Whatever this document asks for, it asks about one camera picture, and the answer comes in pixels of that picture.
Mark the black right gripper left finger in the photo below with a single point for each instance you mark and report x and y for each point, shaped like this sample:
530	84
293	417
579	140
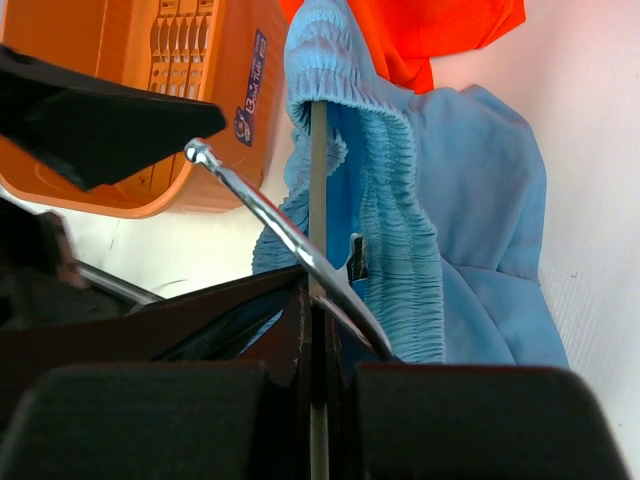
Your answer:
241	419

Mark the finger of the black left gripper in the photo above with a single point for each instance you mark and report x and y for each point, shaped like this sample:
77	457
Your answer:
91	131
212	323

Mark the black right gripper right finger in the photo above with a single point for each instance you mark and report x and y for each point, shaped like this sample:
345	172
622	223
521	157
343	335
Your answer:
391	420

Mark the grey hanger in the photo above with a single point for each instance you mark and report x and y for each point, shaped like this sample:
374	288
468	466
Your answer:
334	304

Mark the light blue shorts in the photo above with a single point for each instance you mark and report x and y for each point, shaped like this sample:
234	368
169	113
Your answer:
447	190

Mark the orange shorts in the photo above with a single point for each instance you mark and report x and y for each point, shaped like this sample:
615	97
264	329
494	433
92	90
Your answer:
403	36

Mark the orange plastic basket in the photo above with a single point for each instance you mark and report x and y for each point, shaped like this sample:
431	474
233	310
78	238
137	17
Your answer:
228	53

